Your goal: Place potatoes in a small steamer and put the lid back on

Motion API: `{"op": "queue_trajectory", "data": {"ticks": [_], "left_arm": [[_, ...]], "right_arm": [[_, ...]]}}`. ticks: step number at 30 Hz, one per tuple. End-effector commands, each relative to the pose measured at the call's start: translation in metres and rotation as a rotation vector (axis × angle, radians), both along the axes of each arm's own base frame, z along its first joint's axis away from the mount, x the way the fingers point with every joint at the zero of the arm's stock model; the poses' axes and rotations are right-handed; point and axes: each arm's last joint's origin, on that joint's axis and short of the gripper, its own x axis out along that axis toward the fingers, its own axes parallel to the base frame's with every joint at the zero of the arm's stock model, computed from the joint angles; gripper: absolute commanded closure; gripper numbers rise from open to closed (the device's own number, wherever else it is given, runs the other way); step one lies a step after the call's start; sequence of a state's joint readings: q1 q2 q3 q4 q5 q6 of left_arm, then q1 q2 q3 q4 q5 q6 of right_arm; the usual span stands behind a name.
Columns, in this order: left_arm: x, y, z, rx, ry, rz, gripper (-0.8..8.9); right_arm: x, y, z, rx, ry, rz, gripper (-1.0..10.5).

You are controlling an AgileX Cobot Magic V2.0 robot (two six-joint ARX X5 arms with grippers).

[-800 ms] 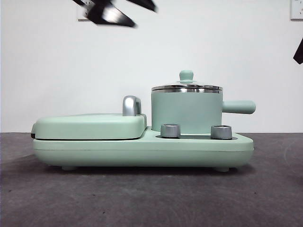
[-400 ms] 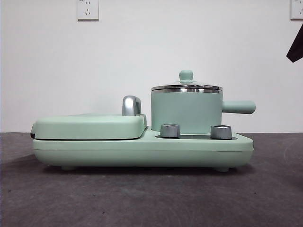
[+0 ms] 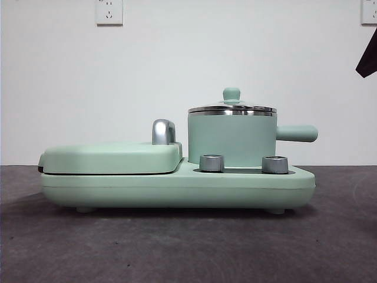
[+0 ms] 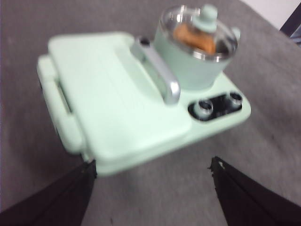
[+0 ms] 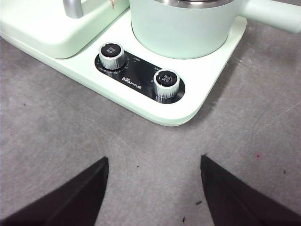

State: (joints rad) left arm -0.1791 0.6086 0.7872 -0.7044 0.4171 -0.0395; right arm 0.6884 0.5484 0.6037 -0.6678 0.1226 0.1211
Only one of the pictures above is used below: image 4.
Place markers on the silver control knob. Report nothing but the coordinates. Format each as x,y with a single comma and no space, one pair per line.
205,108
235,99

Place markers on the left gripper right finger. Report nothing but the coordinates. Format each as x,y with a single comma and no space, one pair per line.
247,202

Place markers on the mint green griddle cover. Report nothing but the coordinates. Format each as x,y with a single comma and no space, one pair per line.
105,94

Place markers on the brown potato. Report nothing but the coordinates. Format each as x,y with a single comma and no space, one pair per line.
185,35

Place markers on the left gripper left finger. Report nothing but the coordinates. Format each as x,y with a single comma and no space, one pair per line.
51,204

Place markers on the dark metal frame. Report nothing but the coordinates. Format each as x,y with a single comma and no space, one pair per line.
292,30

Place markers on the mint green appliance base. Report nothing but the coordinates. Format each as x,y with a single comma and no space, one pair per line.
211,131

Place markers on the glass lid with green knob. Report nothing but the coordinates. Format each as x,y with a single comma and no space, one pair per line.
207,16

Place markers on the black control panel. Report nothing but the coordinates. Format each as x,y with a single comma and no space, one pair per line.
221,108

